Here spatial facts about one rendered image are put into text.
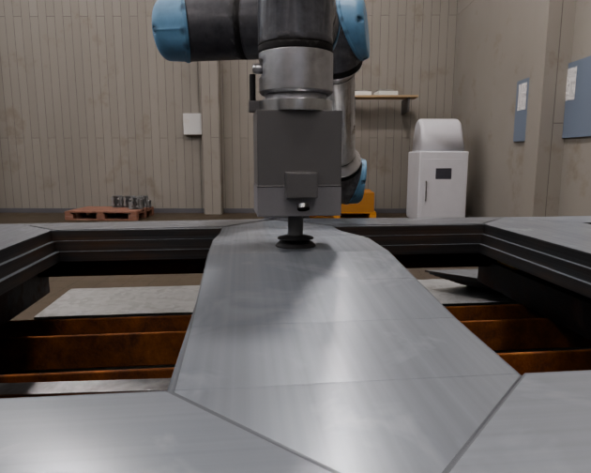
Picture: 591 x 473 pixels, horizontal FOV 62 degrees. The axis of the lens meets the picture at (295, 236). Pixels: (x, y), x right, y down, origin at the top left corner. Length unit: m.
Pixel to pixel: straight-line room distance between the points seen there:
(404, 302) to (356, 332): 0.07
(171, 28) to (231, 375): 0.46
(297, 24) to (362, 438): 0.38
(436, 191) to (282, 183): 6.64
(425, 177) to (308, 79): 6.59
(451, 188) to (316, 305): 6.82
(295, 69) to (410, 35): 8.56
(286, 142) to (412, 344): 0.25
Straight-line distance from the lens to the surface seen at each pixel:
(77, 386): 0.61
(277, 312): 0.35
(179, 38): 0.63
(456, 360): 0.29
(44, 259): 0.79
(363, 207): 7.57
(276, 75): 0.49
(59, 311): 1.06
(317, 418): 0.23
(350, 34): 0.96
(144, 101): 9.07
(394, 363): 0.28
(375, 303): 0.37
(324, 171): 0.49
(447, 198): 7.14
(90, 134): 9.37
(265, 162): 0.48
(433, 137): 7.20
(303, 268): 0.43
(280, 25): 0.49
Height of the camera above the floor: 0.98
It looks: 9 degrees down
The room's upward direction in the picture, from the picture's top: straight up
